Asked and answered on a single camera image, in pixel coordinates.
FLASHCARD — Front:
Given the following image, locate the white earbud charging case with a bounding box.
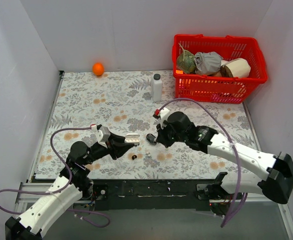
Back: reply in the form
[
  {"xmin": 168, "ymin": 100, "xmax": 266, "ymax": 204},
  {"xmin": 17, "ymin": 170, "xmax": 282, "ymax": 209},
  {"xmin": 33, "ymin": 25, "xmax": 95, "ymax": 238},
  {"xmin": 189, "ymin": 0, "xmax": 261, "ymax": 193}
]
[{"xmin": 124, "ymin": 133, "xmax": 140, "ymax": 145}]

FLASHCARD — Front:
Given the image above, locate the white earbud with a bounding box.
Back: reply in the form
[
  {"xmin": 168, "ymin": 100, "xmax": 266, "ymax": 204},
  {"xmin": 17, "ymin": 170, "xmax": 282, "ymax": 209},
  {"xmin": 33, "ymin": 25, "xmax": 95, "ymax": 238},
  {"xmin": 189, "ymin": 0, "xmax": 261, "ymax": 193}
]
[{"xmin": 145, "ymin": 151, "xmax": 151, "ymax": 157}]

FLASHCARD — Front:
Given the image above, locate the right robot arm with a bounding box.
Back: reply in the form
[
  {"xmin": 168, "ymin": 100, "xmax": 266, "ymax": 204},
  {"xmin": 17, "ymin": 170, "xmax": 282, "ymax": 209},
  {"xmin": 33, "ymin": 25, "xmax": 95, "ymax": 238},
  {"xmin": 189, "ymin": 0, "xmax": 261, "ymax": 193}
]
[{"xmin": 153, "ymin": 108, "xmax": 293, "ymax": 204}]

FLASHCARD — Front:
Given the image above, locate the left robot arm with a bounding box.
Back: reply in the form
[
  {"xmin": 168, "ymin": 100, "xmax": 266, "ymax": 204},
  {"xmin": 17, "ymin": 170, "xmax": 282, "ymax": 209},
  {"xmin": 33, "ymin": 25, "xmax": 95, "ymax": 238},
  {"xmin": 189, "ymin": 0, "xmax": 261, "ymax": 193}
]
[{"xmin": 5, "ymin": 127, "xmax": 140, "ymax": 240}]

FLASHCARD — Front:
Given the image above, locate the black earbud charging case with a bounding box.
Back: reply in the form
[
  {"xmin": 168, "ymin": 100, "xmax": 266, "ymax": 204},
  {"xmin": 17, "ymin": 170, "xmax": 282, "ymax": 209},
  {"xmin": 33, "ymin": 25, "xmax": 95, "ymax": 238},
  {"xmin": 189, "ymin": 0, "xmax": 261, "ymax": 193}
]
[{"xmin": 146, "ymin": 133, "xmax": 157, "ymax": 145}]

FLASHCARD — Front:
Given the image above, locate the floral patterned table mat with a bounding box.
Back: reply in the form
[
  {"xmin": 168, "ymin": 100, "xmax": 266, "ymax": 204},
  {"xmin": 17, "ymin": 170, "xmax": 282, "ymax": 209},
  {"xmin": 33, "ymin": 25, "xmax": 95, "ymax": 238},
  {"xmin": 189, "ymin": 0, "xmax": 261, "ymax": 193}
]
[{"xmin": 34, "ymin": 70, "xmax": 258, "ymax": 181}]

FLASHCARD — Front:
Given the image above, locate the white bottle black cap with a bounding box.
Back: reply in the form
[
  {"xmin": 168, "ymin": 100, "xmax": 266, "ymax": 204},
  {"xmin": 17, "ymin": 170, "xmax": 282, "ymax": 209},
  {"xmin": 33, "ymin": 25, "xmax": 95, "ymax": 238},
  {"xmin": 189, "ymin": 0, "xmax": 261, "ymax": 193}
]
[{"xmin": 150, "ymin": 73, "xmax": 163, "ymax": 102}]

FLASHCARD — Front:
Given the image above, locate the red plastic shopping basket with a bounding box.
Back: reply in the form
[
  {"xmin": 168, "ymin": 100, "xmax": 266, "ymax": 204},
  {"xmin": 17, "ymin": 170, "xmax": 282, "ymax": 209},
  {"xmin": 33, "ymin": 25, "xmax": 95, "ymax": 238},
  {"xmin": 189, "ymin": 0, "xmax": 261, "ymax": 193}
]
[{"xmin": 172, "ymin": 34, "xmax": 268, "ymax": 104}]

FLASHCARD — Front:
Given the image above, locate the green netted melon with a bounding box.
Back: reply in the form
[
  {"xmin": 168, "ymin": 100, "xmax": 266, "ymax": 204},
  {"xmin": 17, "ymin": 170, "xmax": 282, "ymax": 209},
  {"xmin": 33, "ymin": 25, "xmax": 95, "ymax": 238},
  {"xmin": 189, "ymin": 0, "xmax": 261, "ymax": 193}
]
[{"xmin": 176, "ymin": 43, "xmax": 197, "ymax": 74}]

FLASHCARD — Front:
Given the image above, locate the grey crumpled cloth bag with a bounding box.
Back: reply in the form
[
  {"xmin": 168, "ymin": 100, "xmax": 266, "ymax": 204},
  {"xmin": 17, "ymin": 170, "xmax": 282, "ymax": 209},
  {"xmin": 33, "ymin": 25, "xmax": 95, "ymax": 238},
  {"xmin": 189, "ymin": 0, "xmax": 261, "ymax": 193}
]
[{"xmin": 194, "ymin": 51, "xmax": 223, "ymax": 76}]

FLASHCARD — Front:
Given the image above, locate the orange fruit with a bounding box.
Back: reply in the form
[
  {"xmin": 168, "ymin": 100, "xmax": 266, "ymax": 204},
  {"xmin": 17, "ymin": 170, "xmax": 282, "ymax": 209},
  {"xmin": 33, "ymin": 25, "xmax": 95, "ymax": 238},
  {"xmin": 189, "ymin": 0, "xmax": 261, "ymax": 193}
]
[{"xmin": 92, "ymin": 62, "xmax": 105, "ymax": 76}]

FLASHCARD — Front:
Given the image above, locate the beige paper roll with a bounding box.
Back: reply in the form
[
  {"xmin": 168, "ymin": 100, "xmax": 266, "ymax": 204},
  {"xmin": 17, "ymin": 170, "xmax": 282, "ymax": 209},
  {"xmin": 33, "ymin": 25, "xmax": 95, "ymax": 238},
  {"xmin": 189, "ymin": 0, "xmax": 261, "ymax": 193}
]
[{"xmin": 211, "ymin": 58, "xmax": 251, "ymax": 78}]

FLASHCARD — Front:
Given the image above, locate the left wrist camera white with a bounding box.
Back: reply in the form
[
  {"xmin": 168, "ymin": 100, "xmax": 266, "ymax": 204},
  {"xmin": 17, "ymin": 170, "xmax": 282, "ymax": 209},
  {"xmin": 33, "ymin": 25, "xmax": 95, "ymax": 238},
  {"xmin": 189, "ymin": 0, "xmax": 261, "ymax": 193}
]
[{"xmin": 90, "ymin": 124, "xmax": 111, "ymax": 148}]

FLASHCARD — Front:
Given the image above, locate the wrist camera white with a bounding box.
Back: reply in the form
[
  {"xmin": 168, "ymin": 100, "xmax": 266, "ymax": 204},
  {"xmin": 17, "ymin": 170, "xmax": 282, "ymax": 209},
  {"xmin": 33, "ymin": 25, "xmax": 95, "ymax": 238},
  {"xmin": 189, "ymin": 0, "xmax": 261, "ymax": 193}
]
[
  {"xmin": 153, "ymin": 107, "xmax": 170, "ymax": 129},
  {"xmin": 90, "ymin": 124, "xmax": 111, "ymax": 148}
]

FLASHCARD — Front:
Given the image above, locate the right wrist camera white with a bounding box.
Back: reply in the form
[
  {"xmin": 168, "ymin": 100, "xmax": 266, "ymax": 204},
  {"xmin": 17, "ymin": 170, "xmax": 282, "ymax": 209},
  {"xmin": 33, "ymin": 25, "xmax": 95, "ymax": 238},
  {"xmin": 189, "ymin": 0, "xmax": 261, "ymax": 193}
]
[{"xmin": 153, "ymin": 107, "xmax": 170, "ymax": 129}]

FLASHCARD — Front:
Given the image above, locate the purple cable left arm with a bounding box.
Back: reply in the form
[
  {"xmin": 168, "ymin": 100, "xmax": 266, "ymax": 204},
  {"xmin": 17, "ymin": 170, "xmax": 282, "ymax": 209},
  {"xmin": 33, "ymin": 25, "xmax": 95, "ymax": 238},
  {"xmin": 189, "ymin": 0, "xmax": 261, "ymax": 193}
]
[{"xmin": 0, "ymin": 126, "xmax": 111, "ymax": 228}]

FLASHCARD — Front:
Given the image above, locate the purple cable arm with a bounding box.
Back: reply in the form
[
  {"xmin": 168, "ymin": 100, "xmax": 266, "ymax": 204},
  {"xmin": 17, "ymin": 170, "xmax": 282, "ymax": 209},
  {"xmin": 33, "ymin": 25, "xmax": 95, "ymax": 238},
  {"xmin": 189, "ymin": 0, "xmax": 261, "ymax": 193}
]
[
  {"xmin": 0, "ymin": 126, "xmax": 111, "ymax": 228},
  {"xmin": 158, "ymin": 97, "xmax": 249, "ymax": 228}
]

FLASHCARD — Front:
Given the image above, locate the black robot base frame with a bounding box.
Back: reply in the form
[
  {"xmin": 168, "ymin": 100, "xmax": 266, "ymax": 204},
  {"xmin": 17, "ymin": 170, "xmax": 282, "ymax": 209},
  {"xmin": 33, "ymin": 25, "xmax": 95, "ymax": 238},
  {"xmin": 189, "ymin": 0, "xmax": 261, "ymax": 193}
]
[{"xmin": 71, "ymin": 178, "xmax": 240, "ymax": 216}]

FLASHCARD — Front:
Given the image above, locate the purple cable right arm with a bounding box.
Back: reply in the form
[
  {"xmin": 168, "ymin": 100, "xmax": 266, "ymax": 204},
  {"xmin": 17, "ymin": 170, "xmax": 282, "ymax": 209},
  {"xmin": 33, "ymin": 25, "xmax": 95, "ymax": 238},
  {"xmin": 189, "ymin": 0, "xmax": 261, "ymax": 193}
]
[{"xmin": 158, "ymin": 97, "xmax": 249, "ymax": 228}]

